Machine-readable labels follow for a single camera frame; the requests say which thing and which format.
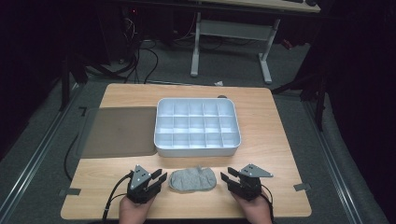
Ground black floor cable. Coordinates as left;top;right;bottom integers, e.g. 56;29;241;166
64;133;80;182

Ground person's right hand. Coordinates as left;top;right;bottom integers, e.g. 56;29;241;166
232;190;274;224

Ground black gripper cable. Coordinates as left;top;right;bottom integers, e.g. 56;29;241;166
101;173;133;224
260;183;276;224

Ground person's left hand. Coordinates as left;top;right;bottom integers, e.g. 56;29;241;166
118;195;157;224

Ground aluminium floor rail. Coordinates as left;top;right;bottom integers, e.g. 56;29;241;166
303;101;364;224
0;83;84;219

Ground grey sock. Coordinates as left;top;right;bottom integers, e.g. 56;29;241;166
168;165;218;193

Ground bundle of black cables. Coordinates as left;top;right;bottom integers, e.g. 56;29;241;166
121;14;161;85

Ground grey-brown flat tray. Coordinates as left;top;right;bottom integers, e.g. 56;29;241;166
75;106;158;160

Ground black metal stand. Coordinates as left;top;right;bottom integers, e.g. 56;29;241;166
58;55;90;112
271;70;329;133

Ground grey tape piece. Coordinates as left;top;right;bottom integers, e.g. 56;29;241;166
292;182;312;192
58;188;82;198

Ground white-framed desk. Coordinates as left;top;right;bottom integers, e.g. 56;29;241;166
189;0;322;86

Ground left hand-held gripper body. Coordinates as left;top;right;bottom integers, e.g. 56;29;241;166
126;164;157;205

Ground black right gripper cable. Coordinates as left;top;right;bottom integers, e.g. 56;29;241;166
260;183;276;224

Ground white compartment storage box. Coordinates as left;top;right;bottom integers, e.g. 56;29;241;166
153;97;243;158

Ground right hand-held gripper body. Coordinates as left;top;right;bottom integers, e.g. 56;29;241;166
231;163;275;202

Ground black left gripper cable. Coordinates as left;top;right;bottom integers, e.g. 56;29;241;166
101;173;133;224

